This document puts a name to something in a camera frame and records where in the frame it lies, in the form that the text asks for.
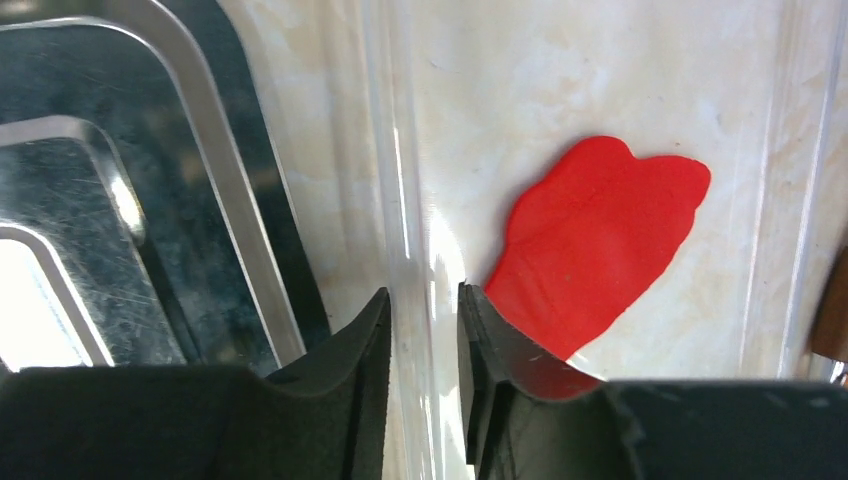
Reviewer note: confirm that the steel rectangular tray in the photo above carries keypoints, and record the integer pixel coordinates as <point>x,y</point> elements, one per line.
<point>144,214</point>

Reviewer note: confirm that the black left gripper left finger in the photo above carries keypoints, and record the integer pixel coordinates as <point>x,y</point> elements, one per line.
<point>321,417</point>

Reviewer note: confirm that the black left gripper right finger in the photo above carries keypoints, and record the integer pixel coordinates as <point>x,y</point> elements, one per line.
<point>528,415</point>

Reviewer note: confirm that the red dough piece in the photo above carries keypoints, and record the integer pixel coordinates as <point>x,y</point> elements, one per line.
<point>586,241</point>

